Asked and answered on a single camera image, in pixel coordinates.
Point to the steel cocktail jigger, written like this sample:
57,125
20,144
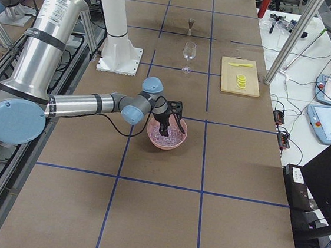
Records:
190,25

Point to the metal rod with green handle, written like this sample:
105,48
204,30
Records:
283,70

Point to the black computer monitor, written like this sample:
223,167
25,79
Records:
317,177

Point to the left blue teach pendant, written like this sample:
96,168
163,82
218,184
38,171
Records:
320,120

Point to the red cylinder bottle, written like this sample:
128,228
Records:
263,7

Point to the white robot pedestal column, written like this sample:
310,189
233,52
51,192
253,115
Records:
118,54

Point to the bamboo cutting board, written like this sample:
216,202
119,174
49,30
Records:
229,77

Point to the yellow plastic knife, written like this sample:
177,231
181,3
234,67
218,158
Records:
234,64

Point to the clear wine glass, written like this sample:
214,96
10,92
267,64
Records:
189,53

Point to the aluminium frame post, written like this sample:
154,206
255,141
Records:
295,35

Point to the clear plastic bag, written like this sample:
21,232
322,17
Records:
279,22

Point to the clear ice cubes pile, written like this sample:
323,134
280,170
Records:
175,136

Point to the back lemon slice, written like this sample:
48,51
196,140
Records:
241,77

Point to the pink bowl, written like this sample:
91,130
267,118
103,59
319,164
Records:
172,121

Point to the black box device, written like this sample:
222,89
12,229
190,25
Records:
296,189

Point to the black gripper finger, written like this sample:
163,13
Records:
175,108
163,130

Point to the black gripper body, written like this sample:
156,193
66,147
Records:
162,119

